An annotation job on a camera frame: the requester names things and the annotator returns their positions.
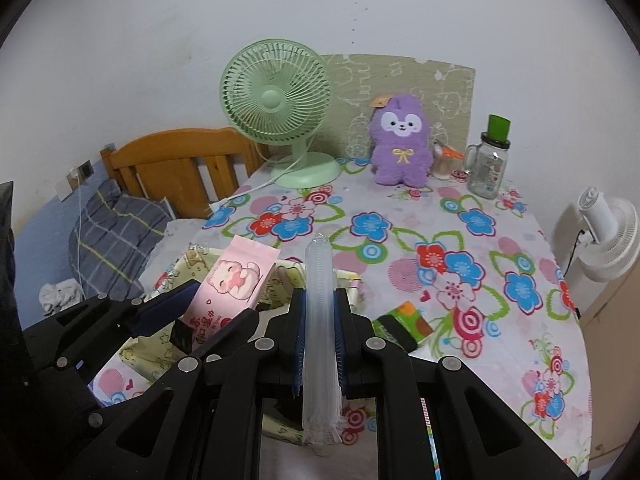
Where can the green desk fan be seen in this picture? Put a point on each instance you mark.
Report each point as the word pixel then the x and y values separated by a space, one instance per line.
pixel 272 100

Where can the wooden bed headboard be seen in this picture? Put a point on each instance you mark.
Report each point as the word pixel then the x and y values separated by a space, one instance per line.
pixel 170 147

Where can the clear plastic cup stack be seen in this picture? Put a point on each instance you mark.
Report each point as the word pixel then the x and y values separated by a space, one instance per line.
pixel 320 335

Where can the glass mug jar green lid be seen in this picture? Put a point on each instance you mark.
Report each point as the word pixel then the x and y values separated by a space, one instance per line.
pixel 487 175

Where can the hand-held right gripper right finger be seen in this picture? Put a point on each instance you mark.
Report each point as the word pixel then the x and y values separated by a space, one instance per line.
pixel 341 340

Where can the beige printed wall sheet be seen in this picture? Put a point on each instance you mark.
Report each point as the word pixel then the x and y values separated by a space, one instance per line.
pixel 450 90

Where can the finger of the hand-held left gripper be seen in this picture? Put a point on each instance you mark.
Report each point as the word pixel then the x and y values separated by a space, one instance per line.
pixel 165 307
pixel 230 330

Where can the white standing fan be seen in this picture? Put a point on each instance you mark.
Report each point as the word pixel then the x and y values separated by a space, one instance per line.
pixel 615 240

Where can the wall socket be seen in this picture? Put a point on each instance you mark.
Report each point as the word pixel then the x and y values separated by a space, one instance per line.
pixel 86 169

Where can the grey plaid pillow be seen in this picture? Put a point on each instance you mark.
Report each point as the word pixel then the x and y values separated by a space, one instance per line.
pixel 115 240

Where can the floral tablecloth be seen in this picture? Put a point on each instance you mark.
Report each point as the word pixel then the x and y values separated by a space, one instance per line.
pixel 400 240

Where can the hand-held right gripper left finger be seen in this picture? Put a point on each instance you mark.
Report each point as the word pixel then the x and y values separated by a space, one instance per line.
pixel 298 340

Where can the cotton swab container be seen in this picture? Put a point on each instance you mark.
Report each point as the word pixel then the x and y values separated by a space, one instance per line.
pixel 442 165

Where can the green tissue packet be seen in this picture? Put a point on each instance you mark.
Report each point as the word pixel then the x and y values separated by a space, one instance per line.
pixel 410 317

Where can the beige wooden cabinet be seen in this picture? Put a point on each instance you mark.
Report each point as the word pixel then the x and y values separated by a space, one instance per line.
pixel 615 340

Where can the yellow printed storage box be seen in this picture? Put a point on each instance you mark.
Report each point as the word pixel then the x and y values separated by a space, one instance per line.
pixel 197 262

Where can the white crumpled cloth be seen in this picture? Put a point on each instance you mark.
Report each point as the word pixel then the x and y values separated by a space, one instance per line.
pixel 60 297

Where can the purple plush toy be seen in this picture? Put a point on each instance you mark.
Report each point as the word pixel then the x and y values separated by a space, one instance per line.
pixel 400 160

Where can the pink tissue packet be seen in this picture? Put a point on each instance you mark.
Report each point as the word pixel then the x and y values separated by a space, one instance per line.
pixel 230 280

